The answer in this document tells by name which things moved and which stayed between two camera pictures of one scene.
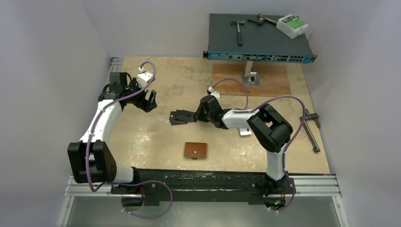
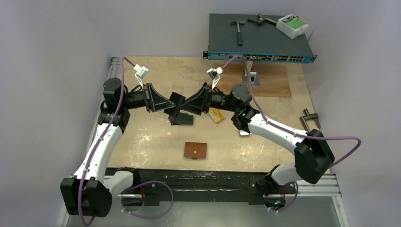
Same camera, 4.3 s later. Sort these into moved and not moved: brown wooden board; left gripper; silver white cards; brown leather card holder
Moved: left gripper
Not moved: brown wooden board; silver white cards; brown leather card holder
